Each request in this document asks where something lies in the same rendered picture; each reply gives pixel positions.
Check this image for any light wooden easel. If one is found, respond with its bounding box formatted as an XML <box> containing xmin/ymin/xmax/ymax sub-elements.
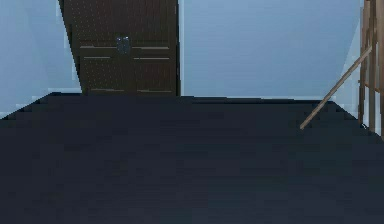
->
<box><xmin>299</xmin><ymin>0</ymin><xmax>384</xmax><ymax>137</ymax></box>

